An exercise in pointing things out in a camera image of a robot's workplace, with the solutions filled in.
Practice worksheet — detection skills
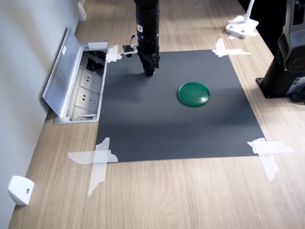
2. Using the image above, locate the round green lid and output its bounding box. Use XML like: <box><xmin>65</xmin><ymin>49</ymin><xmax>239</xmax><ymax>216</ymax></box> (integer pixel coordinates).
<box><xmin>177</xmin><ymin>82</ymin><xmax>211</xmax><ymax>108</ymax></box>

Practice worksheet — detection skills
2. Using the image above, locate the white tape patch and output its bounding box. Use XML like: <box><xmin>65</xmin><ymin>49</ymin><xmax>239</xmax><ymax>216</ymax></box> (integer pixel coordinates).
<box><xmin>105</xmin><ymin>44</ymin><xmax>123</xmax><ymax>63</ymax></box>
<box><xmin>67</xmin><ymin>137</ymin><xmax>119</xmax><ymax>198</ymax></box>
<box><xmin>212</xmin><ymin>38</ymin><xmax>252</xmax><ymax>58</ymax></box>
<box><xmin>246</xmin><ymin>137</ymin><xmax>295</xmax><ymax>182</ymax></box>

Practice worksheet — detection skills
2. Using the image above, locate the white power socket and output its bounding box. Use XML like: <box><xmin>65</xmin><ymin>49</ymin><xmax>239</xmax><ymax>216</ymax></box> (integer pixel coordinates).
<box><xmin>79</xmin><ymin>68</ymin><xmax>102</xmax><ymax>88</ymax></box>
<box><xmin>74</xmin><ymin>87</ymin><xmax>100</xmax><ymax>108</ymax></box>

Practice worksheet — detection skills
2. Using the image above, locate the dark grey mat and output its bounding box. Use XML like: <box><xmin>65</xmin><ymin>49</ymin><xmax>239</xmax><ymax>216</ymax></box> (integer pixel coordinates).
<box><xmin>96</xmin><ymin>49</ymin><xmax>266</xmax><ymax>163</ymax></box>

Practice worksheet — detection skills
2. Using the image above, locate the grey partition panel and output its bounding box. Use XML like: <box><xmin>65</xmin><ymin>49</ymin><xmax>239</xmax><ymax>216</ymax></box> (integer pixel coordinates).
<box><xmin>0</xmin><ymin>0</ymin><xmax>86</xmax><ymax>229</ymax></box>

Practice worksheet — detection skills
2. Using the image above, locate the small camera circuit board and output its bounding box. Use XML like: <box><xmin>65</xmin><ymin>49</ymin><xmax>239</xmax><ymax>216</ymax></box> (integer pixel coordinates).
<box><xmin>122</xmin><ymin>33</ymin><xmax>139</xmax><ymax>58</ymax></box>

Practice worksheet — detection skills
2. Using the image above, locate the silver cable duct box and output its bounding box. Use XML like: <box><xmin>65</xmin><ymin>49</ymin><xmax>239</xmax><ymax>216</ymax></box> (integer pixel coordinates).
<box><xmin>53</xmin><ymin>42</ymin><xmax>111</xmax><ymax>125</ymax></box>

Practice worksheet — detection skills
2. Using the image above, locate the white partition foot bracket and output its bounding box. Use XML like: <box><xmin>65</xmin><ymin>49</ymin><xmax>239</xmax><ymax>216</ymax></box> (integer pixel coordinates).
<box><xmin>7</xmin><ymin>175</ymin><xmax>35</xmax><ymax>207</ymax></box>
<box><xmin>77</xmin><ymin>1</ymin><xmax>87</xmax><ymax>22</ymax></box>

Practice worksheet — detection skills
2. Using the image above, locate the white taped bracket stand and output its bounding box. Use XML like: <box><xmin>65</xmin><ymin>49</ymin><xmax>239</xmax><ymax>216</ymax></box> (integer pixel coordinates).
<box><xmin>225</xmin><ymin>0</ymin><xmax>260</xmax><ymax>39</ymax></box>

